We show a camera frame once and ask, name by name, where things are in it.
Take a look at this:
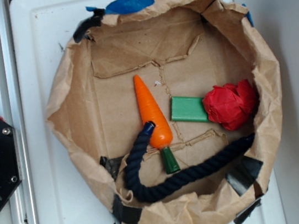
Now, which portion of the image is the dark blue rope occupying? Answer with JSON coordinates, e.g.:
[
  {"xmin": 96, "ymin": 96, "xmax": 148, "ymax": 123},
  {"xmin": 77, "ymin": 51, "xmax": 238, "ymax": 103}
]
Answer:
[{"xmin": 116, "ymin": 106, "xmax": 263, "ymax": 206}]

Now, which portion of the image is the aluminium extrusion rail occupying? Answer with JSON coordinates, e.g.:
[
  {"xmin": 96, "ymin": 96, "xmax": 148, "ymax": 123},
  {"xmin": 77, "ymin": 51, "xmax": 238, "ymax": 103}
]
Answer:
[{"xmin": 0, "ymin": 0, "xmax": 39, "ymax": 224}]

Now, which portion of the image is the red crumpled paper ball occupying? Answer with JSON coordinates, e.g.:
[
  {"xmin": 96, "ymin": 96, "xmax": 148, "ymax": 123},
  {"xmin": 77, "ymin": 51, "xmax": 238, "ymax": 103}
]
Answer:
[{"xmin": 202, "ymin": 79, "xmax": 257, "ymax": 131}]

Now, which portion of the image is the green rectangular block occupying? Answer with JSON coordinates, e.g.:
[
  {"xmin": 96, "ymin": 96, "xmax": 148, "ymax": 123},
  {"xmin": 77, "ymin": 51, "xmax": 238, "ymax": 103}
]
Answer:
[{"xmin": 170, "ymin": 96, "xmax": 209, "ymax": 122}]

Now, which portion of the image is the orange toy carrot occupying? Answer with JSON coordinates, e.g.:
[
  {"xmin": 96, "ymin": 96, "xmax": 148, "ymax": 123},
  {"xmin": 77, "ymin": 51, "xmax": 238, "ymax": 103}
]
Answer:
[{"xmin": 133, "ymin": 75, "xmax": 180, "ymax": 174}]

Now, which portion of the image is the brown paper bag bin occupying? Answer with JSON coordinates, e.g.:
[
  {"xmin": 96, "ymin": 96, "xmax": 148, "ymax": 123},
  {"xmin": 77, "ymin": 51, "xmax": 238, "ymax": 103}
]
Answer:
[{"xmin": 46, "ymin": 0, "xmax": 282, "ymax": 224}]

